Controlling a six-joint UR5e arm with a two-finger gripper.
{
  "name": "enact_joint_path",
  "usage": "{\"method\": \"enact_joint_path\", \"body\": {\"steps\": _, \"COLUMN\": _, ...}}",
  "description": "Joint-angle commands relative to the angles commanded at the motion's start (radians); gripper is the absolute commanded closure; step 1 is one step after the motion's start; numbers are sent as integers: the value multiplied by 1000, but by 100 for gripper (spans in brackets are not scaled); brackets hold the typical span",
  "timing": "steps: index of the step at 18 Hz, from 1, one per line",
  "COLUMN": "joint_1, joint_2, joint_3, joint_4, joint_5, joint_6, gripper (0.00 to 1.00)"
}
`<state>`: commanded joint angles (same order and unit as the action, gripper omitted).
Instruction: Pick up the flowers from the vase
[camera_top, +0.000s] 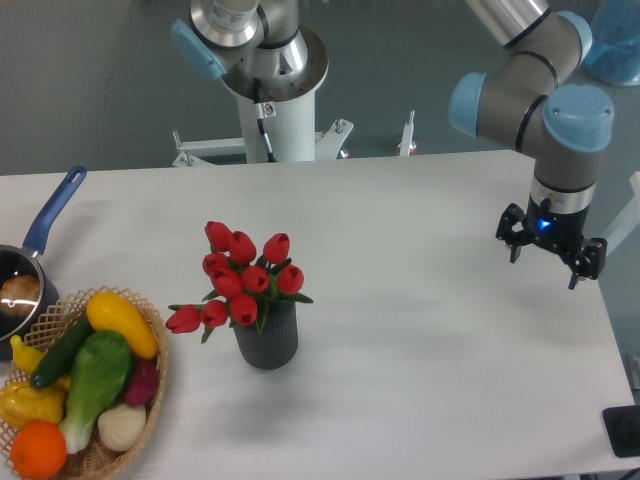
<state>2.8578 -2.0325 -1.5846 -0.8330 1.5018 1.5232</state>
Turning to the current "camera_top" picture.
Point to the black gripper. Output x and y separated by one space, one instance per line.
561 234

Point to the red tulip bouquet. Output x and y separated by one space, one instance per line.
248 284

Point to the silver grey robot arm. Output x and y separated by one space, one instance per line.
529 106

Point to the dark grey ribbed vase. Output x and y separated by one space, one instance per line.
275 345

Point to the red footed levelling bolt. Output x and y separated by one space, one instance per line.
407 145

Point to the blue translucent water bottle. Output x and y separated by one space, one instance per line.
614 54

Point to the black device at edge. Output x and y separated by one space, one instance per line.
622 426

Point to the yellow squash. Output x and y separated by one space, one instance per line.
109 311

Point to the green bok choy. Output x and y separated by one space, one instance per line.
98 375

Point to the white garlic bulb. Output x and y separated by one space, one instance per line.
120 426

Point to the dark green cucumber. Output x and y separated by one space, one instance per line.
59 358

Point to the browned bread roll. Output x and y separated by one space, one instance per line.
19 296

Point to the yellow banana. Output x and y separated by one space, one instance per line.
25 357

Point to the orange fruit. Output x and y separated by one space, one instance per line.
38 451

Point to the yellow bell pepper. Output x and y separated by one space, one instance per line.
22 405

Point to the white metal frame leg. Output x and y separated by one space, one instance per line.
626 220

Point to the grey bracket at edge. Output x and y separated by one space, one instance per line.
633 367

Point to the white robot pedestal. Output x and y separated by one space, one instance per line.
275 94

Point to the blue handled saucepan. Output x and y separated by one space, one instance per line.
24 260

